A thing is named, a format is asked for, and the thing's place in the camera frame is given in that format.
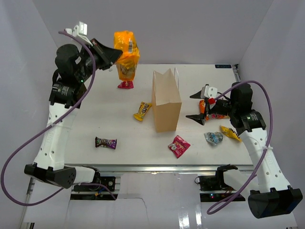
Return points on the yellow m&m's packet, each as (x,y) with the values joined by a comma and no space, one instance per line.
(143,109)
(229,132)

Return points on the red heart candy packet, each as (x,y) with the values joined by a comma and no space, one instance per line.
(126,85)

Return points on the blue label right corner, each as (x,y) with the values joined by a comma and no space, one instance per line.
(223,66)

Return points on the pink candy packet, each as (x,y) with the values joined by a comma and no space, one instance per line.
(178,146)

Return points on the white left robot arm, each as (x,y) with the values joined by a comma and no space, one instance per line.
(49,166)

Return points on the brown paper bag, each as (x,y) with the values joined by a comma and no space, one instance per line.
(166,100)

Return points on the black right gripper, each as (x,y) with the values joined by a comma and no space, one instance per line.
(199,118)

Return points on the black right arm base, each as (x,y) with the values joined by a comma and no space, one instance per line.
(213,187)

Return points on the orange mango gummy bag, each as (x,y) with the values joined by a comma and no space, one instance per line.
(128,61)

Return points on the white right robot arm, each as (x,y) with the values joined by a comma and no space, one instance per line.
(274,196)

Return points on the yellow M&M's packet right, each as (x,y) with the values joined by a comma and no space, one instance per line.
(229,132)

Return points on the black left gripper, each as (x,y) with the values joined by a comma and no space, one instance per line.
(110,55)

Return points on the orange white snack bag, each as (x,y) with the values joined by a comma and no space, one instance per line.
(210,116)

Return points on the brown purple M&M's packet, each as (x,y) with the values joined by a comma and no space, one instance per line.
(107,143)

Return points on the silver blue snack packet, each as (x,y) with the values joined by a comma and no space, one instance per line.
(213,138)

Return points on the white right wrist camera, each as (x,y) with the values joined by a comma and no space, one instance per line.
(208,94)

